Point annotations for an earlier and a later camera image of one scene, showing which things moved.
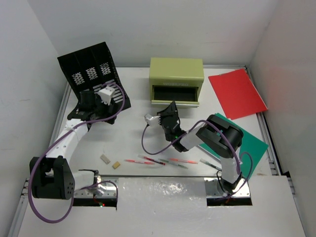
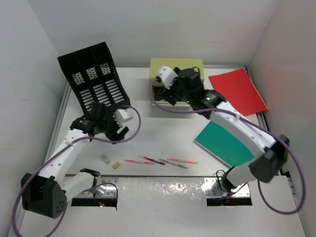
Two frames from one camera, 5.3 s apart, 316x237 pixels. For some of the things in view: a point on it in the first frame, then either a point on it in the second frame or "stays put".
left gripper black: (98, 101) to (114, 135)
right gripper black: (172, 110) to (171, 97)
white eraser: (104, 158) stays put
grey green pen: (173, 163) stays put
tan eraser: (116, 165) stays put
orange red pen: (188, 161) stays put
